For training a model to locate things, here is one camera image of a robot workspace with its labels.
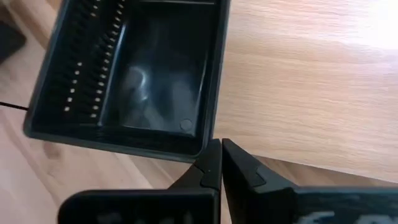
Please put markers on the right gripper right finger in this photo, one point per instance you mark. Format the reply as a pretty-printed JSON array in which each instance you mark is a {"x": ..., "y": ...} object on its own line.
[{"x": 311, "y": 205}]

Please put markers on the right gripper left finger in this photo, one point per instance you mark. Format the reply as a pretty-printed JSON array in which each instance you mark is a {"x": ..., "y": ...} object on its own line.
[{"x": 140, "y": 207}]

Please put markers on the black plastic slotted basket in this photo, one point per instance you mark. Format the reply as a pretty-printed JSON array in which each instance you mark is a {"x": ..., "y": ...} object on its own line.
[{"x": 155, "y": 77}]

